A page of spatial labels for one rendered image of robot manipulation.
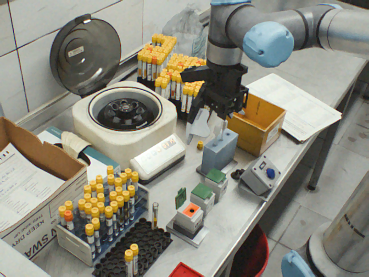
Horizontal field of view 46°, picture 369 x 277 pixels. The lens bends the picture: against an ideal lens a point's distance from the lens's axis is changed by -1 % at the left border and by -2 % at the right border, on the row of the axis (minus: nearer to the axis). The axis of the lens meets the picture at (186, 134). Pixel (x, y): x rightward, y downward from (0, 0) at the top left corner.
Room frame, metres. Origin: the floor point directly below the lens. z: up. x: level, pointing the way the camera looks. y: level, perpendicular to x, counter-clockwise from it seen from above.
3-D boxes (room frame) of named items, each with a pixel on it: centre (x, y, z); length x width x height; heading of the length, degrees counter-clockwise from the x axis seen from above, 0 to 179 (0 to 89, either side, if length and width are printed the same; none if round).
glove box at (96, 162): (0.80, 0.28, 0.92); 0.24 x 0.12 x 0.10; 60
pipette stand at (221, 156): (0.87, -0.09, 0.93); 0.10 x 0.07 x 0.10; 145
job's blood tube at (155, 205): (0.63, 0.05, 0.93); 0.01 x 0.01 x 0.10; 61
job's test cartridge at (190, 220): (0.65, -0.03, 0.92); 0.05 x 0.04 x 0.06; 60
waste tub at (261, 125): (1.01, -0.19, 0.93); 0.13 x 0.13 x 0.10; 56
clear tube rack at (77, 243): (0.63, 0.17, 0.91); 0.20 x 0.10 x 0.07; 150
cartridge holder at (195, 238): (0.65, -0.03, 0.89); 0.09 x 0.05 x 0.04; 60
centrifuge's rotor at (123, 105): (0.94, 0.17, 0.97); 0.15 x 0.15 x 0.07
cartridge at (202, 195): (0.71, -0.05, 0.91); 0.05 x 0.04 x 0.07; 60
